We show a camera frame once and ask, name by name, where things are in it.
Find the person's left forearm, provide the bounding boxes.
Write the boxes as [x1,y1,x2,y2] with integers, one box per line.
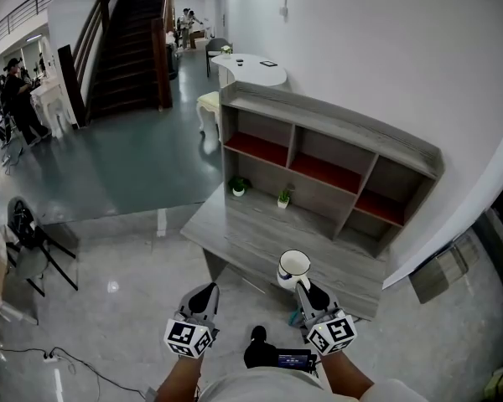
[153,353,206,402]

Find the person's right forearm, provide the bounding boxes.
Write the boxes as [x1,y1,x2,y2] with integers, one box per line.
[318,348,375,400]

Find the black floor cable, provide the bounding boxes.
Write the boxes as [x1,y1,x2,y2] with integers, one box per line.
[0,345,153,398]

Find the white ceramic mug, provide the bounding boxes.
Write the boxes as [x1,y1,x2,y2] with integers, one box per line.
[276,249,312,292]

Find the dark wooden staircase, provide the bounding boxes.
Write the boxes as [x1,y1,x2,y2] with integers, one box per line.
[58,0,181,130]

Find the white round table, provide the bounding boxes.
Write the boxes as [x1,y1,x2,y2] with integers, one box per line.
[210,52,288,88]

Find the small spiky potted plant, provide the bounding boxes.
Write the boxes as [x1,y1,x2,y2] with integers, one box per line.
[277,184,296,210]

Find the white vanity table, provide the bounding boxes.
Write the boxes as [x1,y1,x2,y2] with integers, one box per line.
[29,35,79,138]

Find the grey wooden desk with shelves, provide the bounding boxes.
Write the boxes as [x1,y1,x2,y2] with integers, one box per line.
[219,80,444,259]

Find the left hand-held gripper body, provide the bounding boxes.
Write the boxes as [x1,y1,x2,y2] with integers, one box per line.
[163,281,221,358]

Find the black trash bin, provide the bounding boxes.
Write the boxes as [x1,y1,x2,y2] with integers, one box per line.
[165,44,179,81]

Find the black metal railing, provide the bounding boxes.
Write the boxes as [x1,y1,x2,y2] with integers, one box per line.
[0,0,77,54]

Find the small round-leaf potted plant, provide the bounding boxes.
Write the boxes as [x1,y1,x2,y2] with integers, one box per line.
[228,176,251,198]

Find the person's black trousers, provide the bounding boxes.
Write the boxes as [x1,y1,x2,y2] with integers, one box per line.
[243,340,278,369]

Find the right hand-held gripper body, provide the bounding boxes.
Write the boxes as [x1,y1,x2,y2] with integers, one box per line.
[295,283,357,356]

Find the white stool with cream cushion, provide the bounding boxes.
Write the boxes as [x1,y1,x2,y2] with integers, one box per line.
[196,91,221,144]

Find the black folding chair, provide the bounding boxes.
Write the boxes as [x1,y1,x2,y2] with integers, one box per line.
[6,196,80,297]

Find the person's white shirt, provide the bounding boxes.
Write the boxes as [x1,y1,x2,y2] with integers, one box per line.
[196,365,429,402]

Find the black screen device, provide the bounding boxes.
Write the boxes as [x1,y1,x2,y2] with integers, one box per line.
[276,348,320,373]

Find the grey chair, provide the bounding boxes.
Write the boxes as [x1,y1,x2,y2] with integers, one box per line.
[205,37,234,78]

